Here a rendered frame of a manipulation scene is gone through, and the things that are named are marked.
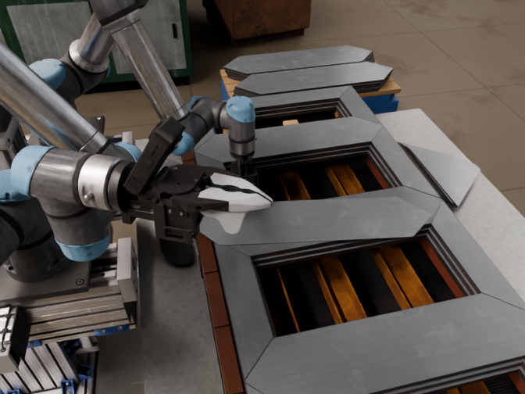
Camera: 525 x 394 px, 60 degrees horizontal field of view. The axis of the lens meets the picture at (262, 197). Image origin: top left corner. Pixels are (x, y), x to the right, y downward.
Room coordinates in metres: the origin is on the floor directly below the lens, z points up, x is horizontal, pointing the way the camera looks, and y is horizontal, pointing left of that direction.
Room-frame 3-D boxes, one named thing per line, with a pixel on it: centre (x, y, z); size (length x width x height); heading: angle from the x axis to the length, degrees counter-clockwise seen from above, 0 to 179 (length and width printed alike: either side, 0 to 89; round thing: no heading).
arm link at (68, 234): (0.53, 0.28, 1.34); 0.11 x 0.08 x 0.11; 166
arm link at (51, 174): (0.51, 0.29, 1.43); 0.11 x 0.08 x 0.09; 76
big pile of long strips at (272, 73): (2.06, -0.22, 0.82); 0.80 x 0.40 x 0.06; 104
